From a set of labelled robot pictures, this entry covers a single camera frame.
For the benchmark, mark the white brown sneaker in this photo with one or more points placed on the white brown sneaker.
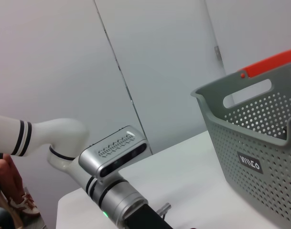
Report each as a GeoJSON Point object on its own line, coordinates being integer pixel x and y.
{"type": "Point", "coordinates": [25, 205]}

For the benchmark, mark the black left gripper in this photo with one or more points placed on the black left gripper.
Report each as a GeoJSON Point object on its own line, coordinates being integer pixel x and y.
{"type": "Point", "coordinates": [147, 219]}

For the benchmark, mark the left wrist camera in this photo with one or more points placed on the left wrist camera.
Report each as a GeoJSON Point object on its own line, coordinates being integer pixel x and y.
{"type": "Point", "coordinates": [111, 152]}

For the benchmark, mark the left gripper silver connector plug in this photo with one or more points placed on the left gripper silver connector plug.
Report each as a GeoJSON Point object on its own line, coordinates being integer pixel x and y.
{"type": "Point", "coordinates": [164, 207]}

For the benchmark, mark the grey perforated plastic storage bin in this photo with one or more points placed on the grey perforated plastic storage bin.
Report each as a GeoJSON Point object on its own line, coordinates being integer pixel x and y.
{"type": "Point", "coordinates": [255, 148]}

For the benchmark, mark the wooden furniture leg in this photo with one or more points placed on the wooden furniture leg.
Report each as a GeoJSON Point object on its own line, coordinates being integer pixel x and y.
{"type": "Point", "coordinates": [9, 214]}

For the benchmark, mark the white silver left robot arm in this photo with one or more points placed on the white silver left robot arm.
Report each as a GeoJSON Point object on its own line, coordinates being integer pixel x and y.
{"type": "Point", "coordinates": [59, 131]}

